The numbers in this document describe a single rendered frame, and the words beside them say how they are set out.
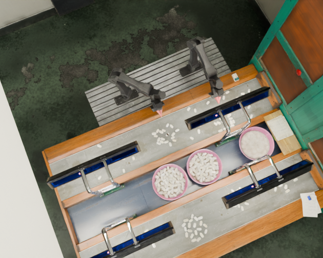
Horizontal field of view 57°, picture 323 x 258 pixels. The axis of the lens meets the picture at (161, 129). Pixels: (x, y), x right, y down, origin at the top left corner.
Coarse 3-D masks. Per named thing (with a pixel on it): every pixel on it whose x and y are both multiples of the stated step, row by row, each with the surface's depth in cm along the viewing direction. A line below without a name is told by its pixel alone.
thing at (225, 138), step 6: (240, 102) 198; (222, 114) 196; (246, 114) 196; (222, 120) 196; (228, 126) 194; (246, 126) 203; (228, 132) 195; (234, 132) 209; (240, 132) 218; (222, 138) 211; (228, 138) 233; (234, 138) 233; (216, 144) 232; (222, 144) 235
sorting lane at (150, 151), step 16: (256, 80) 243; (176, 112) 236; (192, 112) 236; (240, 112) 236; (256, 112) 236; (144, 128) 233; (160, 128) 233; (176, 128) 233; (208, 128) 233; (96, 144) 230; (112, 144) 230; (144, 144) 230; (160, 144) 230; (176, 144) 230; (64, 160) 227; (80, 160) 227; (128, 160) 227; (144, 160) 227; (96, 176) 224; (112, 176) 224; (64, 192) 221; (80, 192) 221
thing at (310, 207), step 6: (312, 192) 217; (306, 198) 216; (312, 198) 216; (306, 204) 215; (312, 204) 215; (318, 204) 215; (306, 210) 214; (312, 210) 214; (318, 210) 214; (306, 216) 213; (312, 216) 213
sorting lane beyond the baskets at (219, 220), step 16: (288, 160) 226; (256, 176) 223; (304, 176) 223; (224, 192) 220; (272, 192) 220; (288, 192) 220; (304, 192) 220; (176, 208) 217; (192, 208) 217; (208, 208) 217; (224, 208) 217; (240, 208) 217; (256, 208) 217; (272, 208) 217; (144, 224) 215; (160, 224) 215; (176, 224) 214; (192, 224) 214; (208, 224) 214; (224, 224) 214; (240, 224) 214; (112, 240) 212; (160, 240) 212; (176, 240) 212; (208, 240) 212; (80, 256) 209; (128, 256) 209; (144, 256) 209; (160, 256) 209
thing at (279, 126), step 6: (270, 120) 230; (276, 120) 230; (282, 120) 230; (270, 126) 229; (276, 126) 229; (282, 126) 229; (288, 126) 229; (276, 132) 228; (282, 132) 228; (288, 132) 228; (276, 138) 226; (282, 138) 226
